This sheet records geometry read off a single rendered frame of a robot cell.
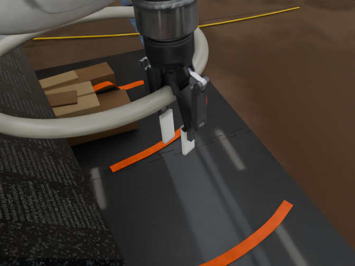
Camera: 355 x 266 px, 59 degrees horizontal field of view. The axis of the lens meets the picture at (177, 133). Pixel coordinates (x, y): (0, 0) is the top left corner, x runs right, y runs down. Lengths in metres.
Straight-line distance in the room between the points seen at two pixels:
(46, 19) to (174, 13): 0.17
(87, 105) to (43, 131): 1.20
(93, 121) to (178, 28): 0.18
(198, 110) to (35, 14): 0.28
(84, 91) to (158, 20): 1.40
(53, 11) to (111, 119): 0.21
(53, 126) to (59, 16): 0.21
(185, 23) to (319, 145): 1.57
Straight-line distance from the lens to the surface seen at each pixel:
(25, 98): 1.03
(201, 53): 0.60
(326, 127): 2.06
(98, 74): 2.14
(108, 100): 1.87
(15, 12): 0.31
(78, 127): 0.48
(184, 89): 0.51
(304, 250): 1.49
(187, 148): 0.58
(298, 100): 2.21
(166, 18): 0.42
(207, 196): 1.53
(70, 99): 1.74
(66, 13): 0.33
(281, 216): 1.53
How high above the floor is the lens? 1.27
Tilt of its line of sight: 44 degrees down
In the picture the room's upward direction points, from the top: straight up
